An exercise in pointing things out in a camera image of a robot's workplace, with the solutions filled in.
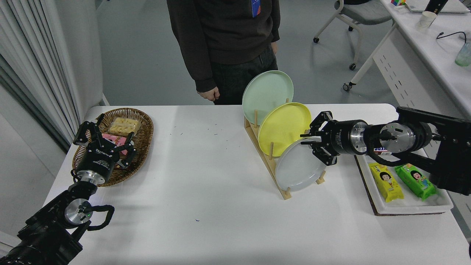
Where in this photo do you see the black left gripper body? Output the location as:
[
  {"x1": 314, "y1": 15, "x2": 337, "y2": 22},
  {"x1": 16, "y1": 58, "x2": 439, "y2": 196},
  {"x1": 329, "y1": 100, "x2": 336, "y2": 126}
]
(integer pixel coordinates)
[{"x1": 75, "y1": 143, "x2": 119, "y2": 177}]

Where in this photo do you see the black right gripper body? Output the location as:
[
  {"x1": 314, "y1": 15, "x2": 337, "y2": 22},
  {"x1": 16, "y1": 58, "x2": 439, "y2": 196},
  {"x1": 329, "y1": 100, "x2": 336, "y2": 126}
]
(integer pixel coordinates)
[{"x1": 319, "y1": 120, "x2": 355, "y2": 157}]

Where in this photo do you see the grey plate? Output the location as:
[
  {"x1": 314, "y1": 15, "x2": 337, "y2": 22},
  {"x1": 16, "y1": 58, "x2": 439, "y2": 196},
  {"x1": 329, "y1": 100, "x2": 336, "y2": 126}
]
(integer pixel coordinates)
[{"x1": 275, "y1": 138, "x2": 327, "y2": 192}]

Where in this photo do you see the yellow plate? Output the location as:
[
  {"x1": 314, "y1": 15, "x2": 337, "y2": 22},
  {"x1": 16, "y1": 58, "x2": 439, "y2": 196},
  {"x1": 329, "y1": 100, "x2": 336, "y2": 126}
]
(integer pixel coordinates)
[{"x1": 258, "y1": 102, "x2": 312, "y2": 158}]

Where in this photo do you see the wooden plate rack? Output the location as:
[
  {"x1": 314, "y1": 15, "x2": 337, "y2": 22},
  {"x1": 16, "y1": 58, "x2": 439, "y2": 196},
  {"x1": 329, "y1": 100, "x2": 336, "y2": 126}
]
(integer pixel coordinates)
[{"x1": 244, "y1": 98, "x2": 326, "y2": 200}]

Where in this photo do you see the pale green plate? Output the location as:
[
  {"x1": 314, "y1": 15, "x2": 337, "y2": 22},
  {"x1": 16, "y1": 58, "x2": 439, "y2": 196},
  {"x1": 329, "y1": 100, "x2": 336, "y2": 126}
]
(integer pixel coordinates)
[{"x1": 242, "y1": 70, "x2": 294, "y2": 126}]

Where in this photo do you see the person's right hand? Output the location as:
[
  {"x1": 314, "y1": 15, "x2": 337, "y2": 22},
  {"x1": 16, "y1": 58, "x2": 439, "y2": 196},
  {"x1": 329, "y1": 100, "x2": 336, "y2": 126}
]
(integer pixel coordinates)
[{"x1": 198, "y1": 86, "x2": 220, "y2": 102}]

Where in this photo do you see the pink snack pack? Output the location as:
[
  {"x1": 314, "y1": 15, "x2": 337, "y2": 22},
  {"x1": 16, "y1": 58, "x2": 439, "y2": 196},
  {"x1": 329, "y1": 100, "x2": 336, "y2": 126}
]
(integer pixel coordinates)
[{"x1": 101, "y1": 132, "x2": 135, "y2": 157}]

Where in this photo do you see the brown wicker basket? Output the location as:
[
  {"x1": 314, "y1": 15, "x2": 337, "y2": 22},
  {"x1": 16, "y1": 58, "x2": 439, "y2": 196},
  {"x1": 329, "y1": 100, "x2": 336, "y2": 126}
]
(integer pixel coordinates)
[{"x1": 72, "y1": 107, "x2": 154, "y2": 187}]

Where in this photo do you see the clear pack of biscuits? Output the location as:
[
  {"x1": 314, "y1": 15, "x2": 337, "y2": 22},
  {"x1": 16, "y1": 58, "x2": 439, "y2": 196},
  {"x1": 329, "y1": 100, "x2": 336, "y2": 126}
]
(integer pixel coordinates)
[{"x1": 108, "y1": 116, "x2": 142, "y2": 137}]

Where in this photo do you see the yellow snack pack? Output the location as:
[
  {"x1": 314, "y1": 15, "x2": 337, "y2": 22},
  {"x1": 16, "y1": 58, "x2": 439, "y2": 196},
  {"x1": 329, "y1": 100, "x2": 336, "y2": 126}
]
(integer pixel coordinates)
[{"x1": 368, "y1": 162, "x2": 404, "y2": 203}]

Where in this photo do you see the white lined tray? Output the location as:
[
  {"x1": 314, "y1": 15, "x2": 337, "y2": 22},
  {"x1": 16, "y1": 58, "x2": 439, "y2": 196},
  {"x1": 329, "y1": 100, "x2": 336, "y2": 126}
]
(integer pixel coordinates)
[{"x1": 353, "y1": 124, "x2": 454, "y2": 216}]

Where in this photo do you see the green snack pack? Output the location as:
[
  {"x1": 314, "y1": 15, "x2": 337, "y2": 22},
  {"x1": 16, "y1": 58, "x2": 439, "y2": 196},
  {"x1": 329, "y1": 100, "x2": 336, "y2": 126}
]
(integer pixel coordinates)
[{"x1": 394, "y1": 163, "x2": 436, "y2": 201}]

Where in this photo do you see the white curtain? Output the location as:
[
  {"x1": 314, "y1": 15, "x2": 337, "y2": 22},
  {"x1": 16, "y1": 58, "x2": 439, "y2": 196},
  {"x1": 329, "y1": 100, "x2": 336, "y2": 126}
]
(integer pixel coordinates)
[{"x1": 0, "y1": 0, "x2": 81, "y2": 153}]

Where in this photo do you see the grey office chair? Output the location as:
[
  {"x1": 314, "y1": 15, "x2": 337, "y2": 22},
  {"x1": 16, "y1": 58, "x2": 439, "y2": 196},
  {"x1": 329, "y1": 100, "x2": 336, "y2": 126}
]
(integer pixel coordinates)
[{"x1": 313, "y1": 0, "x2": 393, "y2": 71}]

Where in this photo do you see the white desk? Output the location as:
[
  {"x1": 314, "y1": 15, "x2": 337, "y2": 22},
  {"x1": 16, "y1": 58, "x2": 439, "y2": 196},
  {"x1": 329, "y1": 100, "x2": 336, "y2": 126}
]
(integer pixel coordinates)
[{"x1": 342, "y1": 0, "x2": 471, "y2": 236}]

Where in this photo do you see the person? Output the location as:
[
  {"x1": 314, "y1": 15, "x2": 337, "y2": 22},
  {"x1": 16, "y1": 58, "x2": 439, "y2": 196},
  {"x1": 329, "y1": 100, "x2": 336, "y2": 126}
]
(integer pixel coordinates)
[{"x1": 166, "y1": 0, "x2": 281, "y2": 106}]

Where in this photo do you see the white paper cup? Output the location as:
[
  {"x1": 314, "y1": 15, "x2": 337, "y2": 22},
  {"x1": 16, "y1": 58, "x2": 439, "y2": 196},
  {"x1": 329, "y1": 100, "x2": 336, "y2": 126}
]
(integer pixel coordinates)
[{"x1": 419, "y1": 11, "x2": 438, "y2": 28}]

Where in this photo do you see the translucent green cup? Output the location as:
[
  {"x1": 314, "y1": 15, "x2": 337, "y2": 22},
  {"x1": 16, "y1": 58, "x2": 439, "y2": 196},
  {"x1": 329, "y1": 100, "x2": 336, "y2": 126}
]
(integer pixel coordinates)
[{"x1": 455, "y1": 42, "x2": 471, "y2": 67}]

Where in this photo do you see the white laptop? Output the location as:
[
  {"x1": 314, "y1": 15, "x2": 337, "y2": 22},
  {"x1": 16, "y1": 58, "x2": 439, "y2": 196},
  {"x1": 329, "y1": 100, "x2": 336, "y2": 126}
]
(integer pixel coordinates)
[{"x1": 404, "y1": 0, "x2": 471, "y2": 14}]

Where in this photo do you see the black cable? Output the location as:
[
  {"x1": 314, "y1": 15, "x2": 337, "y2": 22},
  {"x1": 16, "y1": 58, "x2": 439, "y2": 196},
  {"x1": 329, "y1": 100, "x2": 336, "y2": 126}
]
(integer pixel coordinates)
[{"x1": 436, "y1": 31, "x2": 468, "y2": 44}]

